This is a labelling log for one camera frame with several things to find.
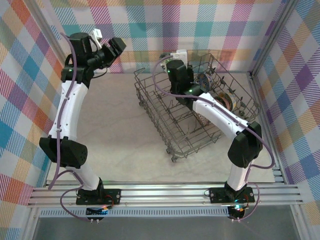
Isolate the blue white patterned bowl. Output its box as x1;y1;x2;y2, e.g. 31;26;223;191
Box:
195;72;213;91

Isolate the small mosaic tile pattern bowl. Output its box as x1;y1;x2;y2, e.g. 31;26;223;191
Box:
197;112;209;126

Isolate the grey wire dish rack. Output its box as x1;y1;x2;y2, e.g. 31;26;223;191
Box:
133;49;261;162

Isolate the small controller board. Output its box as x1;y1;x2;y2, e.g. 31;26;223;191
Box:
85;205;110;224
227;204;247;222

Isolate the thin black cable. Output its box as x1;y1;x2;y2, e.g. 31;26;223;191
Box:
93;69;109;79

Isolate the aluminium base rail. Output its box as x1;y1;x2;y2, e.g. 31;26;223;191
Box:
26;180;304;209

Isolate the white slotted cable duct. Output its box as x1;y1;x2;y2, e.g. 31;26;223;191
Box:
39;209;230;218

